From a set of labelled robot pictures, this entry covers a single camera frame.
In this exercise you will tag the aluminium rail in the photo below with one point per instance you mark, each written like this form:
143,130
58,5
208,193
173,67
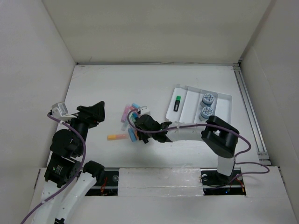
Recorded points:
259,142

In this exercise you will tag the yellow pink pastel highlighter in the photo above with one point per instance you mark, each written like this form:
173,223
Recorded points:
117,137

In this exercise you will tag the white organizer tray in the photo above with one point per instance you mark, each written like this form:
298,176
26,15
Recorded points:
190,107

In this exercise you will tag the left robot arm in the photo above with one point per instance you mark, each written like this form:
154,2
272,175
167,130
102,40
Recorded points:
68,177

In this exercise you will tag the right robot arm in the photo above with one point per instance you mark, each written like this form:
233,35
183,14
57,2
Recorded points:
219,135

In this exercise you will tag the purple pastel highlighter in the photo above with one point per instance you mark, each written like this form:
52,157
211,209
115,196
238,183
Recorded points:
125,113

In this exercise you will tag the green black highlighter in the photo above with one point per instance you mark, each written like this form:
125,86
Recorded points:
177,103

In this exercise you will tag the green pastel highlighter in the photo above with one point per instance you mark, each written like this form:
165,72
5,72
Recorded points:
131,118

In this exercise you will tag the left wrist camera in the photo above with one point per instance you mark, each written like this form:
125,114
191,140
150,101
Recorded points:
59,110

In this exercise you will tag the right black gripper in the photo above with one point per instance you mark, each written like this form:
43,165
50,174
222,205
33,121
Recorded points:
142,135

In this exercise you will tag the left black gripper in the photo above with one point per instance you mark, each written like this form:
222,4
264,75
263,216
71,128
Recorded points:
93,114

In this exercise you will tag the light blue pastel highlighter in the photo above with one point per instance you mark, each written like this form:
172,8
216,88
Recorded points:
135,106

